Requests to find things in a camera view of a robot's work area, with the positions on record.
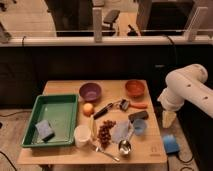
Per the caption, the black handled brush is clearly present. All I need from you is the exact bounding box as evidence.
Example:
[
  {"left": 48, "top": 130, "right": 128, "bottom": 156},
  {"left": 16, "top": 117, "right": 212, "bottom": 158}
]
[{"left": 93, "top": 99, "right": 130, "bottom": 119}]

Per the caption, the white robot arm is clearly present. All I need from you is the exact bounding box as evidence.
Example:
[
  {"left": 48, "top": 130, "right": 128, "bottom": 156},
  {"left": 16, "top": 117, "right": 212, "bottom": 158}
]
[{"left": 157, "top": 64, "right": 213, "bottom": 128}]

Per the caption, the green plastic tray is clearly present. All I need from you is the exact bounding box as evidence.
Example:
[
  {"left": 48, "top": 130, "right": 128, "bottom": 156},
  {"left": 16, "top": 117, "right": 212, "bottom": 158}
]
[{"left": 22, "top": 94, "right": 78, "bottom": 148}]

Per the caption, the blue floor object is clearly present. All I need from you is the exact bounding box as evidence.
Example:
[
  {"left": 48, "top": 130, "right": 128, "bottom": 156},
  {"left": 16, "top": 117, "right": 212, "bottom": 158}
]
[{"left": 163, "top": 135, "right": 180, "bottom": 154}]

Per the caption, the blue plastic cup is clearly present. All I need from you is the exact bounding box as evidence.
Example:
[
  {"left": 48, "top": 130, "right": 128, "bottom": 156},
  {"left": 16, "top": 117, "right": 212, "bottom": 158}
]
[{"left": 133, "top": 119, "right": 147, "bottom": 136}]

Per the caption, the orange carrot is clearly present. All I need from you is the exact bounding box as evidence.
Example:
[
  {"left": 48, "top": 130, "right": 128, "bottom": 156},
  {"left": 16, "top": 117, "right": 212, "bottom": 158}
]
[{"left": 130, "top": 103, "right": 147, "bottom": 109}]

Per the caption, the black rectangular block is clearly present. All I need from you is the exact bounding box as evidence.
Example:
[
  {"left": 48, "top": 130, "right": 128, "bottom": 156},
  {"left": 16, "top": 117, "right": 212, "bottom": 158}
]
[{"left": 128, "top": 111, "right": 149, "bottom": 123}]

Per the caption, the orange bowl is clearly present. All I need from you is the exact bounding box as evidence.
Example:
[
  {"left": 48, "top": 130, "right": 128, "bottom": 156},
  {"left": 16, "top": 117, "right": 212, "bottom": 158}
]
[{"left": 125, "top": 80, "right": 145, "bottom": 98}]

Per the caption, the grey blue cloth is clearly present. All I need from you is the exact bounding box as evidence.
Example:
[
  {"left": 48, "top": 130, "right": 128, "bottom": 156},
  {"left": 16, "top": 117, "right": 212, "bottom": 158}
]
[{"left": 111, "top": 121, "right": 134, "bottom": 144}]

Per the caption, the wooden table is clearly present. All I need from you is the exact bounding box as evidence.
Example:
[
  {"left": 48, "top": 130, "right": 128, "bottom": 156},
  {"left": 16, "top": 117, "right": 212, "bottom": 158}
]
[{"left": 17, "top": 80, "right": 167, "bottom": 166}]

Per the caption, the metal measuring scoop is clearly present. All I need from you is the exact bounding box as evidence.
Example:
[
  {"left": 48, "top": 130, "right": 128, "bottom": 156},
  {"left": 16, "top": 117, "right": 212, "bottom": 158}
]
[{"left": 118, "top": 131, "right": 133, "bottom": 156}]

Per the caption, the bunch of red grapes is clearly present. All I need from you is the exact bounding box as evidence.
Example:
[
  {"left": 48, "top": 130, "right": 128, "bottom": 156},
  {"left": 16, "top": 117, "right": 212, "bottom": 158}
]
[{"left": 98, "top": 120, "right": 116, "bottom": 148}]

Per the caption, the banana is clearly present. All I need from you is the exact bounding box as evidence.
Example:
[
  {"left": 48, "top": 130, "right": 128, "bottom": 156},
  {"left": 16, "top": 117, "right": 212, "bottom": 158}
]
[{"left": 89, "top": 115, "right": 97, "bottom": 140}]

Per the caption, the metal spoon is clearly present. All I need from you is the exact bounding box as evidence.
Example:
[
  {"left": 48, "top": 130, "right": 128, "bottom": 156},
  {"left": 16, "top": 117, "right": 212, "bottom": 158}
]
[{"left": 90, "top": 142, "right": 121, "bottom": 163}]

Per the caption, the orange fruit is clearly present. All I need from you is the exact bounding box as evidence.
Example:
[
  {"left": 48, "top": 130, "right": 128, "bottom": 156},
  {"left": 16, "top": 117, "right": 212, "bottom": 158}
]
[{"left": 83, "top": 103, "right": 94, "bottom": 117}]

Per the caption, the purple bowl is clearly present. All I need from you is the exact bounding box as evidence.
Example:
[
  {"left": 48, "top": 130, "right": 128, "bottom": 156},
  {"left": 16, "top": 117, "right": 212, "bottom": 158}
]
[{"left": 79, "top": 82, "right": 102, "bottom": 102}]

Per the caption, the white railing ledge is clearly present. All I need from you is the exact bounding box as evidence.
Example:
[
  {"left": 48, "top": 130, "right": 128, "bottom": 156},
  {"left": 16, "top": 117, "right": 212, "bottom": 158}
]
[{"left": 0, "top": 35, "right": 213, "bottom": 47}]

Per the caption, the white cup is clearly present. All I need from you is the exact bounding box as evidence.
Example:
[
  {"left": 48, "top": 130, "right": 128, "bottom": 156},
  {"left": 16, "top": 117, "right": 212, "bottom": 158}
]
[{"left": 74, "top": 125, "right": 91, "bottom": 148}]

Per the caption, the office chair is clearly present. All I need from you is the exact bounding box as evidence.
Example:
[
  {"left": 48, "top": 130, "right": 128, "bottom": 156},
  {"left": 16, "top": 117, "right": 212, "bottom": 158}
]
[{"left": 102, "top": 10, "right": 120, "bottom": 36}]

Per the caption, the blue sponge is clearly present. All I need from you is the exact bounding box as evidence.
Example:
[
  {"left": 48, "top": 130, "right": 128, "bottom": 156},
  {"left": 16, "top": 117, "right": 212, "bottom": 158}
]
[{"left": 35, "top": 120, "right": 55, "bottom": 141}]

